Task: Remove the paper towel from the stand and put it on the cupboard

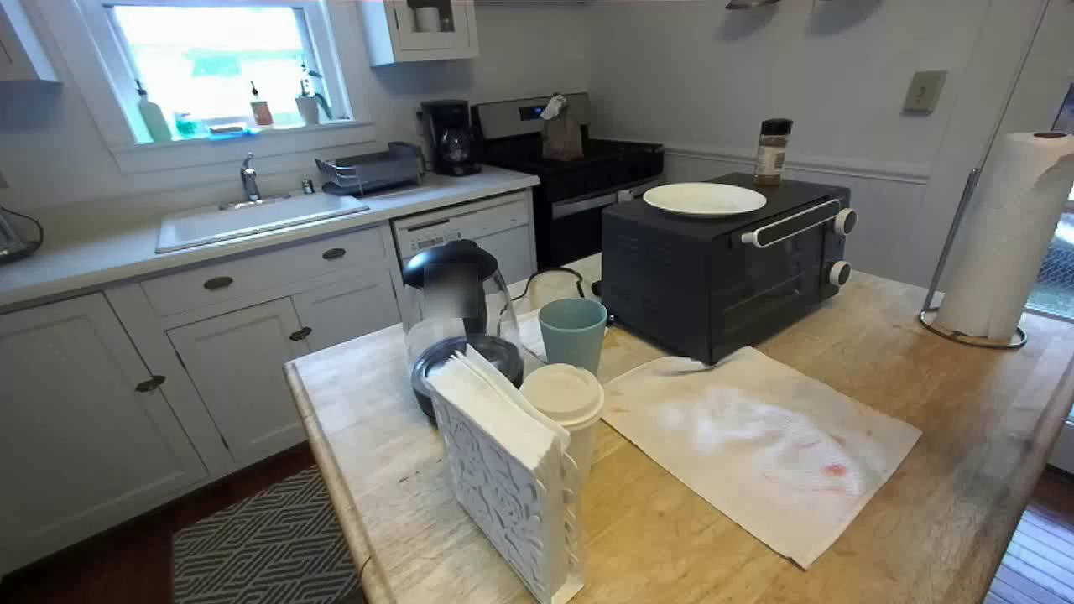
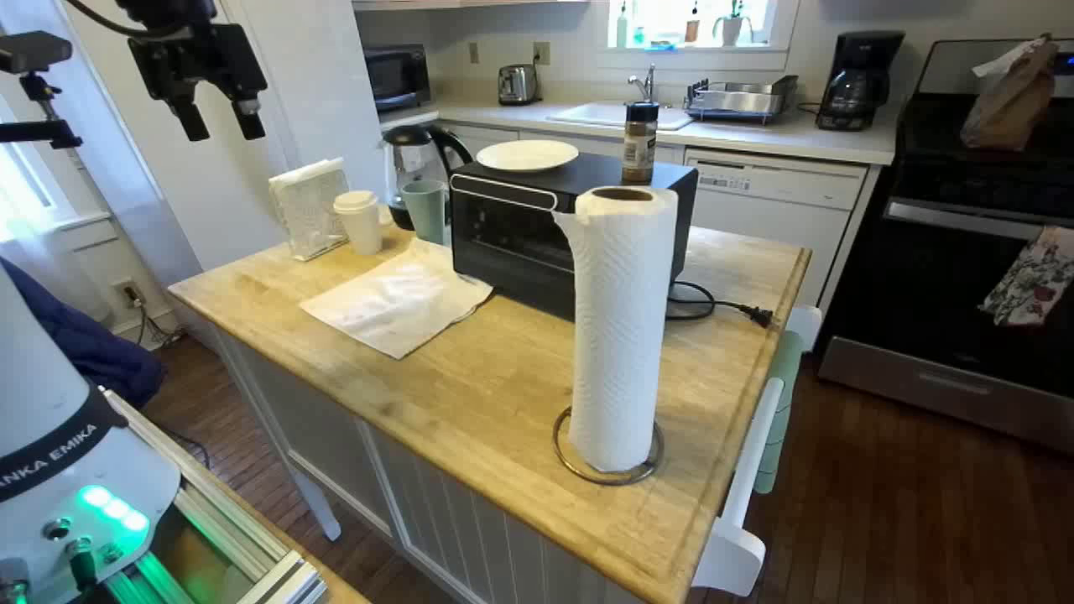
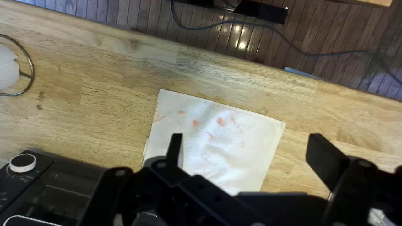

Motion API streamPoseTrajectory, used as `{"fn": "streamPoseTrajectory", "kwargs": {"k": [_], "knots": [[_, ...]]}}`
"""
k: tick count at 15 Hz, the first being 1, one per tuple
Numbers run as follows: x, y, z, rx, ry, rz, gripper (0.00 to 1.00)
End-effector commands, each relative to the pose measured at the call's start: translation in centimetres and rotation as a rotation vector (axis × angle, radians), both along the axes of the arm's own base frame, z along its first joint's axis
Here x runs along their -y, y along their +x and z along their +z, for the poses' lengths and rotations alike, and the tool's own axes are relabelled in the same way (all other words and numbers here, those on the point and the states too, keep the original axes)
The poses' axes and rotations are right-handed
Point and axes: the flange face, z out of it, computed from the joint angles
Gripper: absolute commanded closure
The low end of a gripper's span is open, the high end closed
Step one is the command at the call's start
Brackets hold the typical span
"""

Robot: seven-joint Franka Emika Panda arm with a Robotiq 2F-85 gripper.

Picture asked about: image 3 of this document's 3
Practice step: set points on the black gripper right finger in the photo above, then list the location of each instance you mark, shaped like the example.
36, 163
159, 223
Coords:
326, 160

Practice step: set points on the black flat floor base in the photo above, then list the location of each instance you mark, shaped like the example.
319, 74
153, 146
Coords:
261, 10

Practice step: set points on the black toaster oven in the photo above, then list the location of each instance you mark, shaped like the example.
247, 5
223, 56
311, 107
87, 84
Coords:
45, 188

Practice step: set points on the beige cloth placemat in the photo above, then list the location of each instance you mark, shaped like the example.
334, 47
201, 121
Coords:
226, 141

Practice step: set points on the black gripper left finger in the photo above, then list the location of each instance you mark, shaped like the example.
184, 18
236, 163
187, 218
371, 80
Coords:
175, 145

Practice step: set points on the light blue flat object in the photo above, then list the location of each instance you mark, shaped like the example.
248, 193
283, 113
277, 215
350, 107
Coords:
301, 71

